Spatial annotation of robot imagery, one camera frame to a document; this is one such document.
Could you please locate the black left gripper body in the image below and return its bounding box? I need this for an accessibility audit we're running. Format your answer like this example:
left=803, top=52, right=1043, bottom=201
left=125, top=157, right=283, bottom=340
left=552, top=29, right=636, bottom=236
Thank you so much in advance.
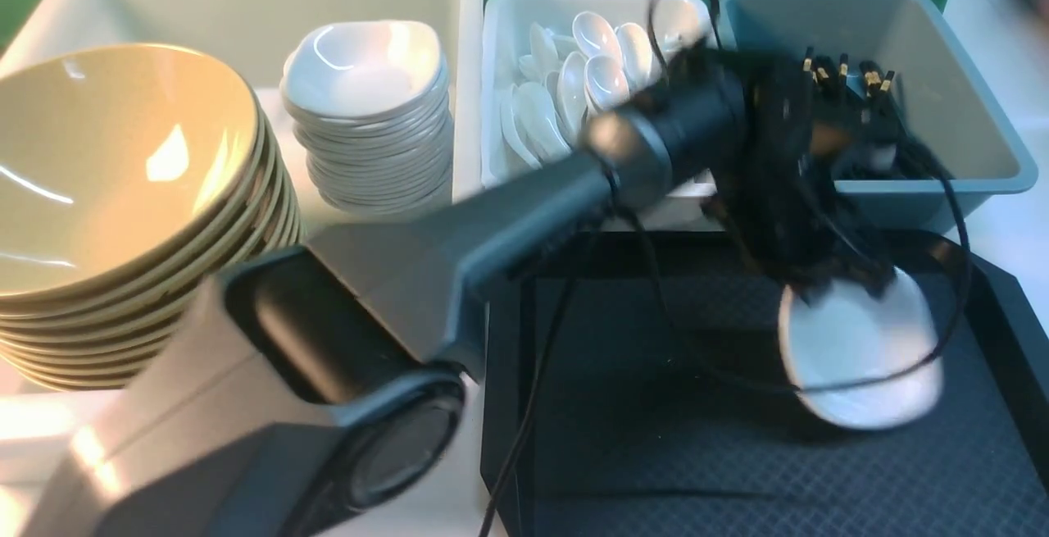
left=706, top=52, right=897, bottom=303

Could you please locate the white square sauce dish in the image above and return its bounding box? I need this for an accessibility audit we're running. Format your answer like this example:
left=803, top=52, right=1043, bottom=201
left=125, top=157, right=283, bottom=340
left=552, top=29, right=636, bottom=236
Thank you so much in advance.
left=777, top=269, right=944, bottom=431

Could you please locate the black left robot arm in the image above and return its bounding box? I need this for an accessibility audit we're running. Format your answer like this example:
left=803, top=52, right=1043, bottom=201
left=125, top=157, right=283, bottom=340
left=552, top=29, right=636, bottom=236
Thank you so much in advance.
left=23, top=48, right=904, bottom=536

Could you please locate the stack of tan noodle bowls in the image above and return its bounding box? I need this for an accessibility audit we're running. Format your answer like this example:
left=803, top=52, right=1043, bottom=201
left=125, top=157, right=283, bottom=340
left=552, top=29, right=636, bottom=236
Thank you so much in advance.
left=1, top=43, right=305, bottom=391

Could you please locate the pile of black chopsticks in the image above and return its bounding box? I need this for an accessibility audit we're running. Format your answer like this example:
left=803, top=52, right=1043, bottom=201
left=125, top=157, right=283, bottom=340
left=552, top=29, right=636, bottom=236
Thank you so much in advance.
left=799, top=47, right=951, bottom=181

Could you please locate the blue-grey chopstick bin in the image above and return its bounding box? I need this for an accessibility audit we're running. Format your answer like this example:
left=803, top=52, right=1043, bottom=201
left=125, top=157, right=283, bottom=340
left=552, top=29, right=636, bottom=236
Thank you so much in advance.
left=719, top=0, right=1039, bottom=235

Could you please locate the black serving tray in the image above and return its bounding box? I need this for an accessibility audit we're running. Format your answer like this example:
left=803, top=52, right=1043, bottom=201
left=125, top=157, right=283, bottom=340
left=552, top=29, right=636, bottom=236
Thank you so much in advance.
left=481, top=232, right=1048, bottom=536

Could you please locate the pile of white spoons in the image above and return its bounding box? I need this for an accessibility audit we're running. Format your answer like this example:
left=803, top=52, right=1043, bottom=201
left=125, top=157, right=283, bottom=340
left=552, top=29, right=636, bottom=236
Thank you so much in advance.
left=496, top=10, right=695, bottom=168

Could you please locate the white spoon bin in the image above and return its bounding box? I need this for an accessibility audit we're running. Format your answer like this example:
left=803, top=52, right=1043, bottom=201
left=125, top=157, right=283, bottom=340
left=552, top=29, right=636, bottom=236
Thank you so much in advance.
left=476, top=0, right=711, bottom=189

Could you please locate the stack of white sauce dishes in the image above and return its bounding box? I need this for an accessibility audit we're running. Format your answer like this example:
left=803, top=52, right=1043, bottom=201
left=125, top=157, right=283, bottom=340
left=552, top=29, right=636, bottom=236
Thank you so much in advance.
left=279, top=19, right=456, bottom=218

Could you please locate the large white plastic tub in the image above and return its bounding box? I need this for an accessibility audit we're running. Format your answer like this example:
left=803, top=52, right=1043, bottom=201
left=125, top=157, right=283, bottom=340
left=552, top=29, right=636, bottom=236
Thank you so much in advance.
left=0, top=0, right=484, bottom=485

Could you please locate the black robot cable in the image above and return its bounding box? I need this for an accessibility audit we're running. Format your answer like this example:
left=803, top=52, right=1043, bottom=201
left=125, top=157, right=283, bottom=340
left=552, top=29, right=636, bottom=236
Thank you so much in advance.
left=475, top=0, right=973, bottom=537

